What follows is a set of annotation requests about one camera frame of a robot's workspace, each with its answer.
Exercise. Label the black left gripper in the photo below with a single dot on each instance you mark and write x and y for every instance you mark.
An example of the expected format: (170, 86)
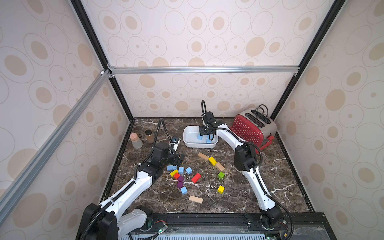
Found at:
(176, 161)

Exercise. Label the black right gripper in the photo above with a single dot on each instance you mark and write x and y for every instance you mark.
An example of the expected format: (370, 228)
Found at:
(204, 130)

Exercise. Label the long blue block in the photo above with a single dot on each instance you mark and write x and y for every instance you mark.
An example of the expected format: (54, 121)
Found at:
(171, 168)

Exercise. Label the blue cube cluster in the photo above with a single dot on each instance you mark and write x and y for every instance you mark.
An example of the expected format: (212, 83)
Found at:
(189, 170)
(181, 170)

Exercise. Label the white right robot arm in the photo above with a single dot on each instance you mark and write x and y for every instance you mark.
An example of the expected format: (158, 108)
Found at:
(247, 159)

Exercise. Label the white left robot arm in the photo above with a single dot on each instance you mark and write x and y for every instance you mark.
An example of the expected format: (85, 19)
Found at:
(129, 192)

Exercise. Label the yellow cube left cluster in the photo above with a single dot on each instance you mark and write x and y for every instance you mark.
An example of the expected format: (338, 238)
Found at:
(174, 172)

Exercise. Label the white plastic tub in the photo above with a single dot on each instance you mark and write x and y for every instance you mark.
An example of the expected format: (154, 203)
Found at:
(191, 141)

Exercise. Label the purple block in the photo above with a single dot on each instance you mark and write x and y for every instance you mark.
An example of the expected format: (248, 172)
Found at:
(180, 183)

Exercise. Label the natural wood block rear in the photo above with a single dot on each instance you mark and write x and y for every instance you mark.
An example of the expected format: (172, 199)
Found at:
(206, 158)

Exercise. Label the long red block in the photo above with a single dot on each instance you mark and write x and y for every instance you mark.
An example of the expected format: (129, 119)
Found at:
(195, 178)

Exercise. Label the yellow block centre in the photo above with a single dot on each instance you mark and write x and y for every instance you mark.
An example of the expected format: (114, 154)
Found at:
(212, 161)

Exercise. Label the natural wood block middle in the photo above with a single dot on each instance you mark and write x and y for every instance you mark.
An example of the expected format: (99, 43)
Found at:
(219, 167)

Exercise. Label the black lid spice jar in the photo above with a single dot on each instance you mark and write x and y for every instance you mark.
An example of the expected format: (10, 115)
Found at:
(149, 136)

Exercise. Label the natural wood flat block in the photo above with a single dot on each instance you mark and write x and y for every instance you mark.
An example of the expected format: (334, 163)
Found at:
(196, 199)

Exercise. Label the pink lid glass jar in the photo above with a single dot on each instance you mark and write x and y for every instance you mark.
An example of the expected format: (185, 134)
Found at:
(136, 141)

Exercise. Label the red polka dot toaster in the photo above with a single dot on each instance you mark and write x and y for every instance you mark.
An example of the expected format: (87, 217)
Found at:
(254, 125)

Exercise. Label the small yellow cube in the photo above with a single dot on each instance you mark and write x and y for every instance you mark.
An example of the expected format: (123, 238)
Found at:
(221, 189)

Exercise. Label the silver horizontal frame bar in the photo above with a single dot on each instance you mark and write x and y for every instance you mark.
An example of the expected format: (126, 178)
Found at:
(204, 70)

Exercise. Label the silver left frame bar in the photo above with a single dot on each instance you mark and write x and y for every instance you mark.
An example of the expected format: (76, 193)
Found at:
(20, 185)

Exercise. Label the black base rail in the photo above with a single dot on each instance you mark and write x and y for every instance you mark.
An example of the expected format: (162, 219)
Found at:
(248, 226)

